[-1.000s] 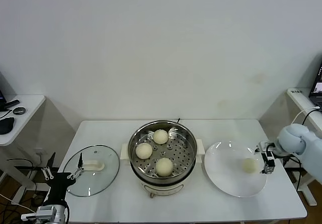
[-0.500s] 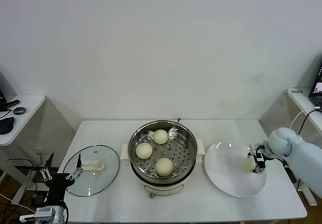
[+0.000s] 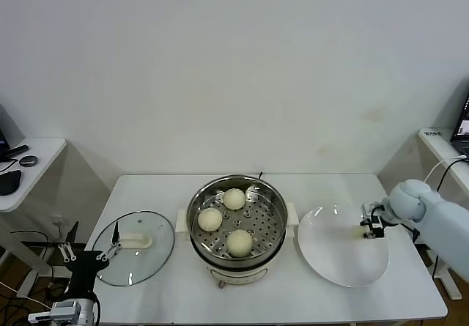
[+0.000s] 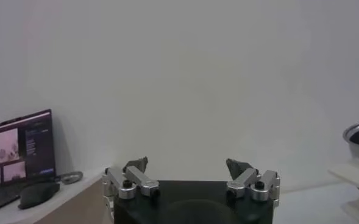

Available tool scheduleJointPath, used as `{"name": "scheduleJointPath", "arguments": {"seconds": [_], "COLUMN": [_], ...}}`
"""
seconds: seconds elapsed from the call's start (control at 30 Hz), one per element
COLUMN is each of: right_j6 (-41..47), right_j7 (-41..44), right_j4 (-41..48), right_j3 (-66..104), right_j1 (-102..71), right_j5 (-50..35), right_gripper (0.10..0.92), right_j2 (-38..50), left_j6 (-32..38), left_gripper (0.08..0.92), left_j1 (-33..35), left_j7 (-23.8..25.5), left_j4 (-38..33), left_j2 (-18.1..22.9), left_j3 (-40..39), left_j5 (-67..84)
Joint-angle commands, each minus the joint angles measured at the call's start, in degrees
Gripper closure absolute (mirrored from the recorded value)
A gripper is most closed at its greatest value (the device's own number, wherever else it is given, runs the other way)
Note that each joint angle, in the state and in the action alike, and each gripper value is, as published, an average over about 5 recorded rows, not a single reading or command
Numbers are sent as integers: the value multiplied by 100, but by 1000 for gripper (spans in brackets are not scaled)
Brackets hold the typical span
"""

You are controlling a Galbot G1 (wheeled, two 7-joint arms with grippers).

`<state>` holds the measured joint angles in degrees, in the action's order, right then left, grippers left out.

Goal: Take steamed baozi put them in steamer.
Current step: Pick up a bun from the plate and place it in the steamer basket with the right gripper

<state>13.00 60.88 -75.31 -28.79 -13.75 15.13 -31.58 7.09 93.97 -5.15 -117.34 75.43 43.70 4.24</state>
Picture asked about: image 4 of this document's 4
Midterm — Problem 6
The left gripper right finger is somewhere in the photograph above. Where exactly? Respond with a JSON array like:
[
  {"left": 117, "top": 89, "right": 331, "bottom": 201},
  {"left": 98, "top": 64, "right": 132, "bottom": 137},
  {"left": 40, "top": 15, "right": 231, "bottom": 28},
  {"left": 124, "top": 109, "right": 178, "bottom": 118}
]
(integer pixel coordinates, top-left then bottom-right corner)
[{"left": 226, "top": 158, "right": 281, "bottom": 203}]

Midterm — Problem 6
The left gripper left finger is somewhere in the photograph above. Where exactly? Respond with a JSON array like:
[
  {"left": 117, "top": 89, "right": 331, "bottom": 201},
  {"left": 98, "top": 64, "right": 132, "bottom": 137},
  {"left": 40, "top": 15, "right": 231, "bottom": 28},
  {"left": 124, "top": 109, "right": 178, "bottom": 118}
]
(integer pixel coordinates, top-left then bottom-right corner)
[{"left": 102, "top": 156, "right": 161, "bottom": 201}]

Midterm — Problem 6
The black laptop beside mouse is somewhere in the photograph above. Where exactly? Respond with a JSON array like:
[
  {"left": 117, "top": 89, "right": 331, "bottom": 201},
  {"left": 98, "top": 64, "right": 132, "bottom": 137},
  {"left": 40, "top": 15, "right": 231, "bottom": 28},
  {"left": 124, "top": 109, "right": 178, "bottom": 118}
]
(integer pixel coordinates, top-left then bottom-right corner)
[{"left": 0, "top": 108, "right": 57, "bottom": 215}]

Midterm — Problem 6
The white side desk with mouse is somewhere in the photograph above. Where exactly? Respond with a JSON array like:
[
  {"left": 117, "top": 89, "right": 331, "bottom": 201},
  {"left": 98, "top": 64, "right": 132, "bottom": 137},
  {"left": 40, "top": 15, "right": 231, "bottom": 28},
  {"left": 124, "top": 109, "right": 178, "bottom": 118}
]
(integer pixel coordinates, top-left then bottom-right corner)
[{"left": 0, "top": 166, "right": 113, "bottom": 224}]

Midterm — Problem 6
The black computer mouse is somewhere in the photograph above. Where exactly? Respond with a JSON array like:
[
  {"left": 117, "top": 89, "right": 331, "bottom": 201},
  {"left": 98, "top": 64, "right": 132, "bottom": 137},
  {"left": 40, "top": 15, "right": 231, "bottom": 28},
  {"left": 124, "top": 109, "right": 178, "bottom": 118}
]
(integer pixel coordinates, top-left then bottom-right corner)
[{"left": 17, "top": 181, "right": 61, "bottom": 210}]

